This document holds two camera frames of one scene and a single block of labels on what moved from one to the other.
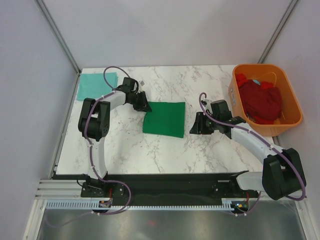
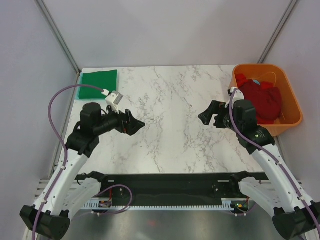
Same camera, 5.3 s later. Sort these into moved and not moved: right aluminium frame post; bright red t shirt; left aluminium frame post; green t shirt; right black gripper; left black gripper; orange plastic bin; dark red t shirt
Moved: left black gripper; green t shirt; right black gripper
Not moved: dark red t shirt; bright red t shirt; orange plastic bin; right aluminium frame post; left aluminium frame post
